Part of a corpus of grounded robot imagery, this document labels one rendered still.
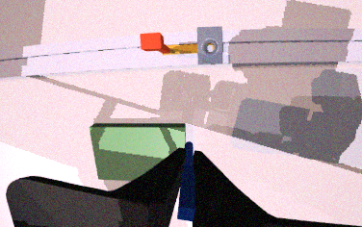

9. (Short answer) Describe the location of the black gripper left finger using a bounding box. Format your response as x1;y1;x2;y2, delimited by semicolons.
6;148;186;227

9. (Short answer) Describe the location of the blue pin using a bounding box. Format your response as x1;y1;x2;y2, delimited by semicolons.
177;141;196;222

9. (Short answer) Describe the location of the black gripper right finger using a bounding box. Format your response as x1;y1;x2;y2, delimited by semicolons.
193;150;362;227

